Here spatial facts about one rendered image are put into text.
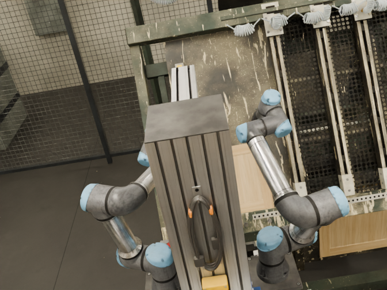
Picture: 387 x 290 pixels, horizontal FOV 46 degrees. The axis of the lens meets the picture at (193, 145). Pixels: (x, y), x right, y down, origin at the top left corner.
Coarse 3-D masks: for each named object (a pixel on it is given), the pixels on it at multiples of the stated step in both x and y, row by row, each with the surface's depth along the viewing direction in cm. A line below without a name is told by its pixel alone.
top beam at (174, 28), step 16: (288, 0) 263; (304, 0) 263; (192, 16) 265; (208, 16) 264; (256, 16) 264; (288, 16) 265; (128, 32) 266; (144, 32) 265; (160, 32) 265; (176, 32) 265; (192, 32) 265; (208, 32) 270
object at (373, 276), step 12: (300, 252) 307; (312, 252) 316; (360, 252) 319; (300, 264) 313; (348, 276) 307; (360, 276) 305; (372, 276) 304; (384, 276) 302; (312, 288) 303; (324, 288) 302; (336, 288) 301; (348, 288) 302; (360, 288) 302; (372, 288) 303
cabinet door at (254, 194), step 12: (240, 144) 272; (240, 156) 272; (252, 156) 272; (240, 168) 272; (252, 168) 272; (240, 180) 272; (252, 180) 272; (264, 180) 272; (240, 192) 272; (252, 192) 272; (264, 192) 272; (240, 204) 272; (252, 204) 272; (264, 204) 272
